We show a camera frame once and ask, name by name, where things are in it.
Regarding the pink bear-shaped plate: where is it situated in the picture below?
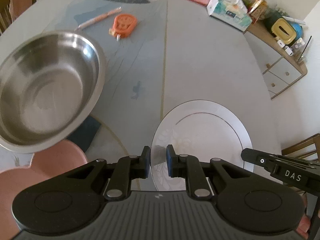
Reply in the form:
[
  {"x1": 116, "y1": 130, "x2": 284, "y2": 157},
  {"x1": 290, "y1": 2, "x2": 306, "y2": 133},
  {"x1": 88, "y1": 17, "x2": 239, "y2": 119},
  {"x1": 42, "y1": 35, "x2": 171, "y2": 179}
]
[{"x1": 1, "y1": 140, "x2": 87, "y2": 239}]

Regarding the white round ceramic plate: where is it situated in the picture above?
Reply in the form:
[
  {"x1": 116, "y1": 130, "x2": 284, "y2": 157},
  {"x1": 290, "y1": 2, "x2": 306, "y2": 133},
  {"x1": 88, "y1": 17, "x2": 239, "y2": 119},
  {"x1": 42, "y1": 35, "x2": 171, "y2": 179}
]
[{"x1": 151, "y1": 100, "x2": 254, "y2": 191}]

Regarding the large stainless steel bowl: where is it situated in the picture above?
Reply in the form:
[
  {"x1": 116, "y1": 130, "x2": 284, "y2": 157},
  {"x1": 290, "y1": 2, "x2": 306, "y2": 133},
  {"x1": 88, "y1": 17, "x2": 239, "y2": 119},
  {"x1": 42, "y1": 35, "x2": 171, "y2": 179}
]
[{"x1": 1, "y1": 30, "x2": 107, "y2": 154}]

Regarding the wooden chair right side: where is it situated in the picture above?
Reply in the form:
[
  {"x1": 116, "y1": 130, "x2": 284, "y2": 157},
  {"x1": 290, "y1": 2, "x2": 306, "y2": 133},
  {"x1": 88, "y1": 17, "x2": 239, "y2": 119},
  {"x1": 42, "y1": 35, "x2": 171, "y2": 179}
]
[{"x1": 281, "y1": 133, "x2": 319, "y2": 162}]

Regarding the wooden chair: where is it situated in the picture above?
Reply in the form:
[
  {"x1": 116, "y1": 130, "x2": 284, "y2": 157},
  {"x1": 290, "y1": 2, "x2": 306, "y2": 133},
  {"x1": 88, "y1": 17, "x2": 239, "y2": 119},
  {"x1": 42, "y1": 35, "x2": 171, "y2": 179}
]
[
  {"x1": 0, "y1": 0, "x2": 37, "y2": 33},
  {"x1": 281, "y1": 133, "x2": 319, "y2": 162}
]

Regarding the yellow tissue holder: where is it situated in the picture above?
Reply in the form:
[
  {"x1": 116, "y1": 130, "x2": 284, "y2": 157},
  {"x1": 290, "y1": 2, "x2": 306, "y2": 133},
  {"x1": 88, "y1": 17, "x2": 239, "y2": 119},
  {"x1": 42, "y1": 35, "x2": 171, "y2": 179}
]
[{"x1": 271, "y1": 18, "x2": 297, "y2": 45}]

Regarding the tissue box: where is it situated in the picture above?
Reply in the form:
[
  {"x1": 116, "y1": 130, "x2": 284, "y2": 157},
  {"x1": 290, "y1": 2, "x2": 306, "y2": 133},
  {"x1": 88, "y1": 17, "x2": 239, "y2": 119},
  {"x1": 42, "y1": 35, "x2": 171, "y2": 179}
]
[{"x1": 207, "y1": 0, "x2": 252, "y2": 32}]

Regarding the orange tape measure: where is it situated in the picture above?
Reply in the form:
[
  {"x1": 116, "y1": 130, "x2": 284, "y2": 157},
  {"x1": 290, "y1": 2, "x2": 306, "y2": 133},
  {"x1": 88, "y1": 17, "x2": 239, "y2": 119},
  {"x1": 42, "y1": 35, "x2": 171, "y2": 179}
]
[{"x1": 108, "y1": 14, "x2": 137, "y2": 41}]

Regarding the pink pen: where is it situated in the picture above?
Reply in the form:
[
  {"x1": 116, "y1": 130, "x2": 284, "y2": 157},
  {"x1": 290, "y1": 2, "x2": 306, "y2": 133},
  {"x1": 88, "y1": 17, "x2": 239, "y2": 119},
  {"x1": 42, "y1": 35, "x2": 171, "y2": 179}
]
[{"x1": 75, "y1": 7, "x2": 122, "y2": 30}]

